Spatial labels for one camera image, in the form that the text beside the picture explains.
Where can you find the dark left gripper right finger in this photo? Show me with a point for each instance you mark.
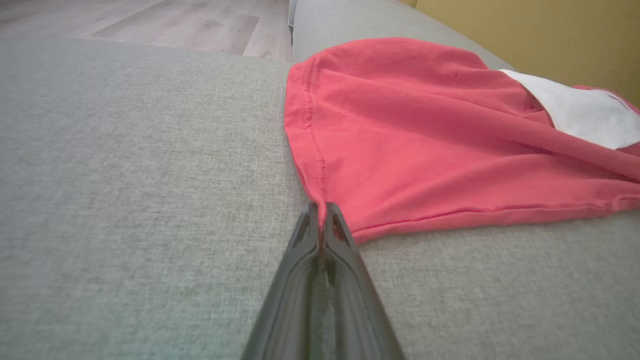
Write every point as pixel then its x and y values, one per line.
pixel 360 325

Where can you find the large grey sofa seat cushion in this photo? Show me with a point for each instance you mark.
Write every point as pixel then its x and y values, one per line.
pixel 125 200

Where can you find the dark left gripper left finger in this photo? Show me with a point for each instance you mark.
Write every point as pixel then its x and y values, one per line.
pixel 285 320

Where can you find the red shorts with white stripe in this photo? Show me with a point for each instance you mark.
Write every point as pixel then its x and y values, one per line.
pixel 400 150

